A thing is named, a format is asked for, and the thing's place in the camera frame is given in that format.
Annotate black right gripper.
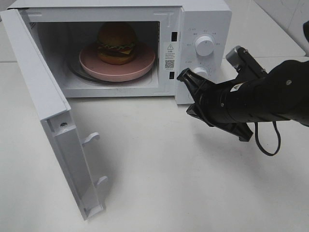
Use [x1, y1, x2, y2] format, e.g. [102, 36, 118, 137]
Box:
[177, 68, 253, 142]

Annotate round door release button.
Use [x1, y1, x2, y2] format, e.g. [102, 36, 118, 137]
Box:
[188, 92, 193, 101]

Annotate white timer knob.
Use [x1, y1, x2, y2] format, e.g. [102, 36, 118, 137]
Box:
[193, 67, 208, 78]

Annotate pink round plate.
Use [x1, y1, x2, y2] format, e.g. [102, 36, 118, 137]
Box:
[79, 43, 155, 82]

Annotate toy hamburger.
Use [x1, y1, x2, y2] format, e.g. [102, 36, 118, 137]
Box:
[97, 22, 138, 65]

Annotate white microwave door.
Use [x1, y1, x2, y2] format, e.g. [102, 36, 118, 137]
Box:
[0, 9, 108, 220]

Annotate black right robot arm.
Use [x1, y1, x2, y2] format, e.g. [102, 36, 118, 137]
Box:
[177, 60, 309, 142]

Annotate upper white power knob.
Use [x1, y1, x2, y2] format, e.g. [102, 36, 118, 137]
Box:
[195, 34, 214, 57]

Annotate white microwave oven body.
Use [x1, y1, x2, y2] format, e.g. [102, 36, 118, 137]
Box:
[7, 0, 233, 106]

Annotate glass microwave turntable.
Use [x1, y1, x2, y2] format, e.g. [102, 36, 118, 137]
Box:
[69, 62, 153, 84]

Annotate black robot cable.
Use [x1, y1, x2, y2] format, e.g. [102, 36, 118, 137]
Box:
[254, 120, 282, 157]

